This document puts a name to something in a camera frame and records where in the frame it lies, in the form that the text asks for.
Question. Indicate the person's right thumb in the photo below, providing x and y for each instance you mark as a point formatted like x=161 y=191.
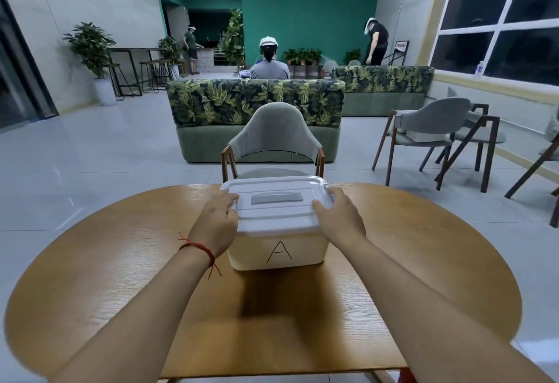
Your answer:
x=322 y=209

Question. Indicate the clear plastic bottle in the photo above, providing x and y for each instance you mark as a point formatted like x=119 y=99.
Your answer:
x=479 y=69

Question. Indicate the large white-framed window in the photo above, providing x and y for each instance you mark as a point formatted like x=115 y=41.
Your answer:
x=498 y=16

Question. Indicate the person's left thumb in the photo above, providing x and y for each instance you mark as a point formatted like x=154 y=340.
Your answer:
x=231 y=213

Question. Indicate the tall large-leaf potted plant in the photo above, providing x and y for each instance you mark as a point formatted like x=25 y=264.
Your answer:
x=233 y=40

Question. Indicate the grey chair with wooden frame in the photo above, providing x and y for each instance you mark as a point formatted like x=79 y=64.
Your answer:
x=480 y=131
x=430 y=118
x=546 y=151

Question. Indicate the black standing sign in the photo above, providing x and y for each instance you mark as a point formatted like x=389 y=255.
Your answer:
x=399 y=48

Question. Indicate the grey round-back armchair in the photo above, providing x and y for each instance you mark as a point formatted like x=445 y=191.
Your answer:
x=275 y=134

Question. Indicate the person's right hand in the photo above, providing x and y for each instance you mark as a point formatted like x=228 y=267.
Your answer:
x=343 y=223

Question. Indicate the person's right forearm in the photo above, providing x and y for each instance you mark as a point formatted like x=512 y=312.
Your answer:
x=428 y=308

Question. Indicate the potted plant in white pot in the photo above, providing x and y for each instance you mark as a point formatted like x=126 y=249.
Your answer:
x=92 y=53

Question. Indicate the black bar stool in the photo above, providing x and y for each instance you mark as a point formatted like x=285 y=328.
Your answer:
x=148 y=72
x=167 y=68

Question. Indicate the row of small potted plants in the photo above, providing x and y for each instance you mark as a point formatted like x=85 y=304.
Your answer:
x=302 y=57

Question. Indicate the person's left hand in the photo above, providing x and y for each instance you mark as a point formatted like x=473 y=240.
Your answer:
x=212 y=227

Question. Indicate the small leafy potted plant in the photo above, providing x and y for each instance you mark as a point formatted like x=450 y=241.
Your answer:
x=171 y=48

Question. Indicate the white plastic storage box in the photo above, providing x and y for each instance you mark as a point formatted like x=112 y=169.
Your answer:
x=279 y=249

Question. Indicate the dark glass door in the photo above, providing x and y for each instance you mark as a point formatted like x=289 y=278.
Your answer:
x=22 y=72

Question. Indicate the leaf print green sofa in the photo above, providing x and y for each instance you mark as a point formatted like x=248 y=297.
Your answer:
x=384 y=86
x=244 y=107

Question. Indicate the black high bar table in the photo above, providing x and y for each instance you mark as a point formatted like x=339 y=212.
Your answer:
x=131 y=51

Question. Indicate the person's left forearm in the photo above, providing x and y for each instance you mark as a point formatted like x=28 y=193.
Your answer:
x=144 y=313

